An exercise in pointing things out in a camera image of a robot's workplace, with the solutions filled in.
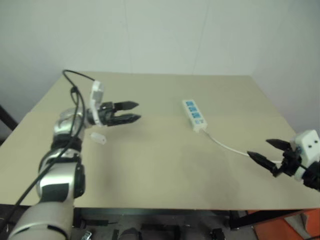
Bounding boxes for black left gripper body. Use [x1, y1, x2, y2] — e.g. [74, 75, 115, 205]
[96, 101, 119, 127]

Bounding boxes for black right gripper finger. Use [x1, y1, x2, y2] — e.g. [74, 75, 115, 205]
[246, 150, 280, 178]
[265, 138, 292, 151]

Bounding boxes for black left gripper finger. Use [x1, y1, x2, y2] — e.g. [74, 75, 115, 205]
[114, 100, 140, 111]
[109, 113, 143, 127]

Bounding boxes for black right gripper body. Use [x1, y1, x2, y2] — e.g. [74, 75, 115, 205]
[277, 141, 305, 177]

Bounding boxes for white plug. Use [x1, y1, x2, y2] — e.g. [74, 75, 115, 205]
[89, 132, 107, 146]

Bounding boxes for white power strip blue sockets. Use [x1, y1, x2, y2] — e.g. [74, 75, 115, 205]
[181, 99, 208, 133]

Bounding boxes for black slanted bar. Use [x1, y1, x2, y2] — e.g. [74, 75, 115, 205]
[0, 104, 19, 146]

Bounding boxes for dark rounded shape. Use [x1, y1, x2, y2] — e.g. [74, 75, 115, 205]
[119, 226, 141, 240]

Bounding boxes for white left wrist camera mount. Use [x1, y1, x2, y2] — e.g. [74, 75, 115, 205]
[88, 80, 106, 128]

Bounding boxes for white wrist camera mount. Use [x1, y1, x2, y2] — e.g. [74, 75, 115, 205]
[291, 129, 320, 181]
[88, 80, 106, 128]

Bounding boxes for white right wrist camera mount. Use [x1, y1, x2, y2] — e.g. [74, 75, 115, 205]
[291, 129, 320, 181]

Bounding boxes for white power strip cable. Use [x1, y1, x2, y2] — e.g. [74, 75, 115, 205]
[201, 128, 285, 165]

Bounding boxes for black metal table frame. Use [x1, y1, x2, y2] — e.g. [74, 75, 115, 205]
[72, 206, 312, 230]

